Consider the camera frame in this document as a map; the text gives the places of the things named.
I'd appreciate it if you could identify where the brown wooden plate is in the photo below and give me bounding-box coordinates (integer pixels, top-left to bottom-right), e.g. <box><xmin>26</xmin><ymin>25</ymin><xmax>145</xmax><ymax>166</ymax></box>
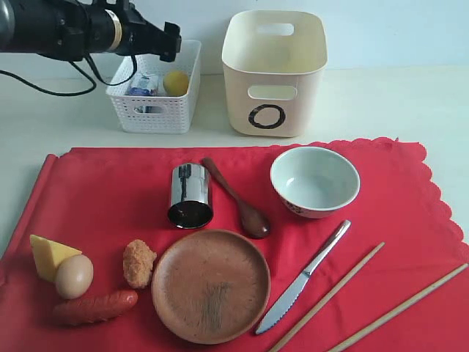
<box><xmin>151</xmin><ymin>229</ymin><xmax>270</xmax><ymax>345</ymax></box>

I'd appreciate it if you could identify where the white ceramic bowl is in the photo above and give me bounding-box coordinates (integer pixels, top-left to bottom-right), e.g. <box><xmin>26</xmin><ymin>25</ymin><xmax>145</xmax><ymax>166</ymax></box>
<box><xmin>270</xmin><ymin>146</ymin><xmax>361</xmax><ymax>219</ymax></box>

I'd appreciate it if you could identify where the wooden chopstick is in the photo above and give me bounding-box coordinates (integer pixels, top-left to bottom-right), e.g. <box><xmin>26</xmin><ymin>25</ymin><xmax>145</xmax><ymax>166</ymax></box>
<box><xmin>269</xmin><ymin>242</ymin><xmax>385</xmax><ymax>352</ymax></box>
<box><xmin>330</xmin><ymin>263</ymin><xmax>468</xmax><ymax>352</ymax></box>

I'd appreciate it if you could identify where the blue white milk carton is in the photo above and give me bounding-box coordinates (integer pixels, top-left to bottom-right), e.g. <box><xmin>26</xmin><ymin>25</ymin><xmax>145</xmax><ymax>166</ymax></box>
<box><xmin>126</xmin><ymin>72</ymin><xmax>160</xmax><ymax>97</ymax></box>

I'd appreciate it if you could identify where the white perforated plastic basket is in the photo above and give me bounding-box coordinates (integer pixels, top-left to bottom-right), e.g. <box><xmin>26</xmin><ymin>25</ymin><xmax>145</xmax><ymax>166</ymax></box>
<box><xmin>106</xmin><ymin>40</ymin><xmax>202</xmax><ymax>134</ymax></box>

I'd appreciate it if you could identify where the steel table knife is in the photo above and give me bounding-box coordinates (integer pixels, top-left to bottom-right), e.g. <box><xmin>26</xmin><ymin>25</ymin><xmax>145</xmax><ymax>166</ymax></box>
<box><xmin>255</xmin><ymin>220</ymin><xmax>351</xmax><ymax>335</ymax></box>

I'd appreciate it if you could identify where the red scalloped table cloth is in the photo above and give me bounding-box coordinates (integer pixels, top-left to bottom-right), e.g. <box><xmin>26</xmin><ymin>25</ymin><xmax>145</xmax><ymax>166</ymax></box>
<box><xmin>1</xmin><ymin>138</ymin><xmax>468</xmax><ymax>351</ymax></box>

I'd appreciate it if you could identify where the brown wooden spoon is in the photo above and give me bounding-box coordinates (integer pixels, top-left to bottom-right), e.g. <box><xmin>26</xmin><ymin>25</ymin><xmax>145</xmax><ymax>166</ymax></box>
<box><xmin>202</xmin><ymin>157</ymin><xmax>270</xmax><ymax>239</ymax></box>

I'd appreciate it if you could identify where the right wooden chopstick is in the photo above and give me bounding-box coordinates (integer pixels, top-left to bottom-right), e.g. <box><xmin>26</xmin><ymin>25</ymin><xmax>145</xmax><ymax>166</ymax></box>
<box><xmin>330</xmin><ymin>263</ymin><xmax>468</xmax><ymax>352</ymax></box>

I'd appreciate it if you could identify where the left wooden chopstick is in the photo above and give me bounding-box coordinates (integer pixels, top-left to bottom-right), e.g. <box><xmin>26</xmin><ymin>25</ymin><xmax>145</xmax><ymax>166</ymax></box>
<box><xmin>269</xmin><ymin>242</ymin><xmax>385</xmax><ymax>352</ymax></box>

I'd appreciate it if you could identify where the red sausage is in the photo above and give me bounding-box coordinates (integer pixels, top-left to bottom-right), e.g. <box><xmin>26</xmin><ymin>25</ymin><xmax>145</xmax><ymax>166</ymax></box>
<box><xmin>52</xmin><ymin>290</ymin><xmax>139</xmax><ymax>326</ymax></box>

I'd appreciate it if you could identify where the yellow cheese wedge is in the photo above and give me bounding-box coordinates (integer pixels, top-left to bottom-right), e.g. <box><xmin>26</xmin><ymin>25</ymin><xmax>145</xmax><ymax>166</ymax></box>
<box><xmin>29</xmin><ymin>235</ymin><xmax>82</xmax><ymax>282</ymax></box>

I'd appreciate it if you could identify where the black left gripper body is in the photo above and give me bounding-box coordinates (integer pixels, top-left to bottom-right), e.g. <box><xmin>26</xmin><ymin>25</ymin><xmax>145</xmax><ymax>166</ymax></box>
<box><xmin>119</xmin><ymin>1</ymin><xmax>163</xmax><ymax>56</ymax></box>

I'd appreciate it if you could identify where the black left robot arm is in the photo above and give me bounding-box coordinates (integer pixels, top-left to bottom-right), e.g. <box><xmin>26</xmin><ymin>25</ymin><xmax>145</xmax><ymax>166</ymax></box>
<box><xmin>1</xmin><ymin>0</ymin><xmax>182</xmax><ymax>62</ymax></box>

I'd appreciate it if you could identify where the cream plastic bin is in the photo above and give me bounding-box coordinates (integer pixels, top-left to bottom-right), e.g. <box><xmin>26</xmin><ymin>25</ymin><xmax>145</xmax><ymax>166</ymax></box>
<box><xmin>221</xmin><ymin>10</ymin><xmax>328</xmax><ymax>137</ymax></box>

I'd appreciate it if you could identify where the shiny steel cup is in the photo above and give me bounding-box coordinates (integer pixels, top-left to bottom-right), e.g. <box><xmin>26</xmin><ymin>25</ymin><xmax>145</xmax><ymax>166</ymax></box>
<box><xmin>167</xmin><ymin>163</ymin><xmax>214</xmax><ymax>229</ymax></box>

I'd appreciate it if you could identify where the yellow lemon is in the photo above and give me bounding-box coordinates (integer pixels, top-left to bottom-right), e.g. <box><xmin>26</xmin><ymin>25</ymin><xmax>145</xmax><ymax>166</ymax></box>
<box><xmin>163</xmin><ymin>70</ymin><xmax>190</xmax><ymax>97</ymax></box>

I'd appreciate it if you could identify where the brown egg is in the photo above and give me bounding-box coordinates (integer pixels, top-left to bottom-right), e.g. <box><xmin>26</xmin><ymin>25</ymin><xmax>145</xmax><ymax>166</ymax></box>
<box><xmin>55</xmin><ymin>254</ymin><xmax>94</xmax><ymax>299</ymax></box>

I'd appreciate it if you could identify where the fried chicken nugget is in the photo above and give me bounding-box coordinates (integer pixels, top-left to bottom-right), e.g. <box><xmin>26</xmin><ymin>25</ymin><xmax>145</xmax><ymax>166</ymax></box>
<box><xmin>123</xmin><ymin>239</ymin><xmax>157</xmax><ymax>289</ymax></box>

